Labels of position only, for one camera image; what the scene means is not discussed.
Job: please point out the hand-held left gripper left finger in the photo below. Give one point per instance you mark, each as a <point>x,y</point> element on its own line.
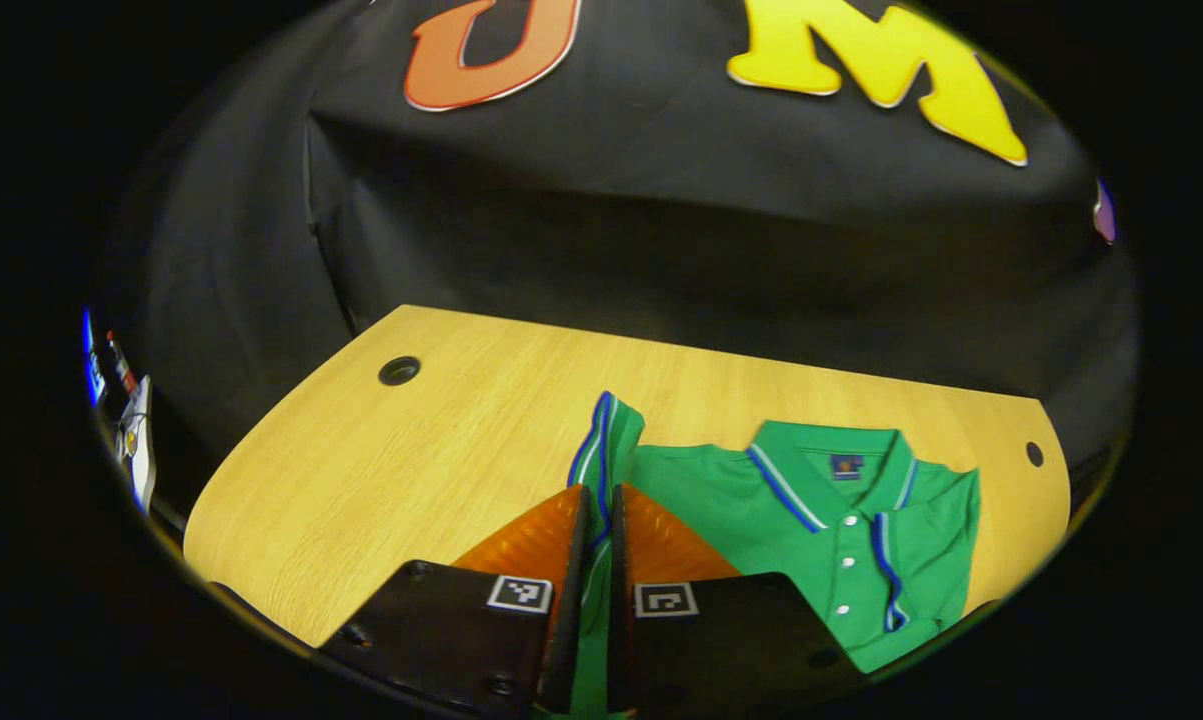
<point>576,545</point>

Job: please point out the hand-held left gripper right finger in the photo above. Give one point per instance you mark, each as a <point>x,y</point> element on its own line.
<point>617,560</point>

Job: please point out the green T-shirt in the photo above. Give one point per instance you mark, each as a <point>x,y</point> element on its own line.
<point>721,500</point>

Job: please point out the black table grommet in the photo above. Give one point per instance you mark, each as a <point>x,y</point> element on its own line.
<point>399,370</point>
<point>1034,454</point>

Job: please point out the black backdrop cloth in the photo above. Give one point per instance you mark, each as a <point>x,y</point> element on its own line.
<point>661,250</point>

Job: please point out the white side desk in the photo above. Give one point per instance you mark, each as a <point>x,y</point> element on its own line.
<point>139,450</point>

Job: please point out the small red object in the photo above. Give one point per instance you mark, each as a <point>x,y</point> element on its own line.
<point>121,365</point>

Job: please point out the lit computer monitor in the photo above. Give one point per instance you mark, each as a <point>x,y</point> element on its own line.
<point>91,365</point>

